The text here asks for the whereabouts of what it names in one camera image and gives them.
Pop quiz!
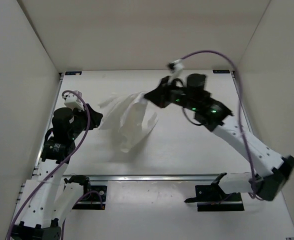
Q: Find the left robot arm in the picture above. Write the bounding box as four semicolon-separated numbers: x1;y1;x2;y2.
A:
7;103;103;240

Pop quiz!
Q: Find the right blue table label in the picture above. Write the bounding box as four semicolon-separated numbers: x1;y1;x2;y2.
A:
212;69;230;74

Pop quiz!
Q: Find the aluminium table front rail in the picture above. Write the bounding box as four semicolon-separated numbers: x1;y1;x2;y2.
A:
31;173;225;183

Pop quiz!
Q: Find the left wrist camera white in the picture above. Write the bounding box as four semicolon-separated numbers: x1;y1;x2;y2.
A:
62;92;84;111

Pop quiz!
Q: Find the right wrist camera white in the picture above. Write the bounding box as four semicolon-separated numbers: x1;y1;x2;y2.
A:
166;59;184;81

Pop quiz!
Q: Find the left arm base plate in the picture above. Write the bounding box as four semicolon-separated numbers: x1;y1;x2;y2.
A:
64;175;108;211

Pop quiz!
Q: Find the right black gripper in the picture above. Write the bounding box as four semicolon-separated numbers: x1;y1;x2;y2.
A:
144;76;198;112

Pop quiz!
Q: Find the white pleated skirt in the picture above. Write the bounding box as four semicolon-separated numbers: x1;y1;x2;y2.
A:
98;91;158;153

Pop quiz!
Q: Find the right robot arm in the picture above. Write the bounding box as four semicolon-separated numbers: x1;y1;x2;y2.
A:
144;73;294;202

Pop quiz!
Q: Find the left blue table label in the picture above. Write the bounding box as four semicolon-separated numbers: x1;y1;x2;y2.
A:
64;71;82;76

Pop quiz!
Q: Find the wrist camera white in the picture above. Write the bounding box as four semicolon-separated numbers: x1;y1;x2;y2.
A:
166;59;184;81
62;92;84;111

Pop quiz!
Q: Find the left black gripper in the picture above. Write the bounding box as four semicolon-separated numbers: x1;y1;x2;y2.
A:
71;99;105;134

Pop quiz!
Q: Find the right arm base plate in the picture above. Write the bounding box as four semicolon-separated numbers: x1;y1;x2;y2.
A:
184;172;245;212

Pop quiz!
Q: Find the blue table label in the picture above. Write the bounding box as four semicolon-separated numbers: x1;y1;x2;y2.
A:
212;69;230;74
64;71;82;76

